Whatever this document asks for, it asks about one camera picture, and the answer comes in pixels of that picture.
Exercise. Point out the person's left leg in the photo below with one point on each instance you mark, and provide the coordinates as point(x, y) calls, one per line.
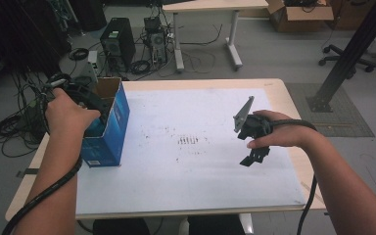
point(120, 226)

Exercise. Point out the dark curtain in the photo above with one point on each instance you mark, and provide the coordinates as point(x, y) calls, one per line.
point(16, 32)

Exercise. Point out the person's left hand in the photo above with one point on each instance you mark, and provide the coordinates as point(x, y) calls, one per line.
point(67, 117)

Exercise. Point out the closed brown cardboard box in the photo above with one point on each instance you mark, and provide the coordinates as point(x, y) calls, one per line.
point(349, 14)

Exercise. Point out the open brown cardboard box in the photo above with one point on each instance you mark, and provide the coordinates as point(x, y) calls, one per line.
point(302, 16)

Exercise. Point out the black metal stand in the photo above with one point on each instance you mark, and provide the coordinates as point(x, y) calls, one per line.
point(349, 55)

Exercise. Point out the white table mat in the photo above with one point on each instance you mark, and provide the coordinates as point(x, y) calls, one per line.
point(182, 182)

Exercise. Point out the light wooden table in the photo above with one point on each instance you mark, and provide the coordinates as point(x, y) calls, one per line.
point(290, 98)

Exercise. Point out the person's right leg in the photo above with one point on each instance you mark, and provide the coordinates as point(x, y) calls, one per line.
point(215, 225)

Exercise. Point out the open computer case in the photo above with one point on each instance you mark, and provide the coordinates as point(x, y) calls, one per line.
point(156, 39)

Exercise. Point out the white power strip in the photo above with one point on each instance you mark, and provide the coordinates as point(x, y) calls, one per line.
point(92, 63)

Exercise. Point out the person's right hand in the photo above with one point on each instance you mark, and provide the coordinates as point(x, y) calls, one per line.
point(284, 135)

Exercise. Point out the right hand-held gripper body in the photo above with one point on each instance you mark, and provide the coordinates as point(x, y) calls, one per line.
point(253, 125)

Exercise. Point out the black computer tower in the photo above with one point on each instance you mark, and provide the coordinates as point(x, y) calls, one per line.
point(117, 39)

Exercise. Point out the person's leg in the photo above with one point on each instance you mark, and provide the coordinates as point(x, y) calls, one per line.
point(215, 225)
point(120, 226)

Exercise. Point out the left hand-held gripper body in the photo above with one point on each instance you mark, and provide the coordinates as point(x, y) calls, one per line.
point(88, 96)

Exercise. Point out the white desk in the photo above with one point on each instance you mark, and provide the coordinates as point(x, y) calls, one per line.
point(215, 6)

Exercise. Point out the black office chair base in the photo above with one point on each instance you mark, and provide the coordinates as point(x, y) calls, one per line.
point(342, 58)

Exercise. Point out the grey floor mat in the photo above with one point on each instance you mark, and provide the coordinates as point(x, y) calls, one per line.
point(339, 124)

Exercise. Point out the blue cardboard box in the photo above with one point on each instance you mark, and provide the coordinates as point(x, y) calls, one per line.
point(114, 137)

